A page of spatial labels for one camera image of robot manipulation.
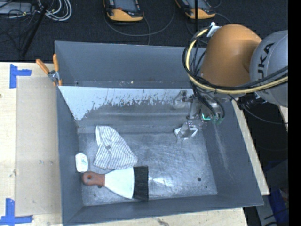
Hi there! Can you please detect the wide brush with orange handle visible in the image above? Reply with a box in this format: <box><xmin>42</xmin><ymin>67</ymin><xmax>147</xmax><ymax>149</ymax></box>
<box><xmin>81</xmin><ymin>165</ymin><xmax>150</xmax><ymax>202</ymax></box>

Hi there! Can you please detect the white striped cloth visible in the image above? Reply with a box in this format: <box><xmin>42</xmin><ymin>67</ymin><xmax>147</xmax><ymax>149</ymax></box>
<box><xmin>93</xmin><ymin>125</ymin><xmax>139</xmax><ymax>170</ymax></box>

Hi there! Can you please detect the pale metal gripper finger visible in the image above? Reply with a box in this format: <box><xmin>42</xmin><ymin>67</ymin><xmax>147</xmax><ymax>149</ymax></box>
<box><xmin>174</xmin><ymin>122</ymin><xmax>190</xmax><ymax>144</ymax></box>
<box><xmin>187</xmin><ymin>125</ymin><xmax>199</xmax><ymax>140</ymax></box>

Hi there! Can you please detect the grey metal bin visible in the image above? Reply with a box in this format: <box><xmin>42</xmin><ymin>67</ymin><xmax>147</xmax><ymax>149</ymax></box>
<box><xmin>54</xmin><ymin>40</ymin><xmax>265</xmax><ymax>226</ymax></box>

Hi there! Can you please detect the small white packet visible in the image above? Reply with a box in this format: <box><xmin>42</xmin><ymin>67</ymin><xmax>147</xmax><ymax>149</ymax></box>
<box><xmin>75</xmin><ymin>153</ymin><xmax>89</xmax><ymax>173</ymax></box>

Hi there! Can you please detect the brown cardboard board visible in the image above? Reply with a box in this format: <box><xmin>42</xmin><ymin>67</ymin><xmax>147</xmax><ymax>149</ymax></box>
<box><xmin>14</xmin><ymin>75</ymin><xmax>63</xmax><ymax>217</ymax></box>

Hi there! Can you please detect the black cylinder on white bracket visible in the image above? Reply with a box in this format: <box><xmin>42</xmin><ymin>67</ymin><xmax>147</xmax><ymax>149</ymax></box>
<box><xmin>237</xmin><ymin>94</ymin><xmax>259</xmax><ymax>111</ymax></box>

